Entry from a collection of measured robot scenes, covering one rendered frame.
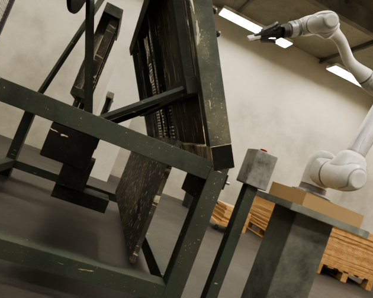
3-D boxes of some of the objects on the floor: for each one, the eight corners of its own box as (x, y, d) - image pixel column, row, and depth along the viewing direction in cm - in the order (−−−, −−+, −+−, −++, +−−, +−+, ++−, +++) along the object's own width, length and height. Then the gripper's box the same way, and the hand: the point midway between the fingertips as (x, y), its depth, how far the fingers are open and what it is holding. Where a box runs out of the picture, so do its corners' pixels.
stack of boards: (371, 291, 481) (389, 240, 485) (312, 271, 458) (331, 218, 462) (285, 240, 721) (297, 207, 725) (243, 225, 698) (256, 191, 702)
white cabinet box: (106, 181, 562) (150, 70, 572) (73, 169, 549) (118, 56, 560) (106, 177, 620) (147, 77, 631) (76, 167, 608) (118, 64, 618)
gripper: (283, 36, 193) (244, 44, 191) (287, 15, 183) (246, 23, 181) (289, 44, 188) (249, 52, 187) (293, 22, 178) (250, 31, 176)
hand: (253, 36), depth 184 cm, fingers closed
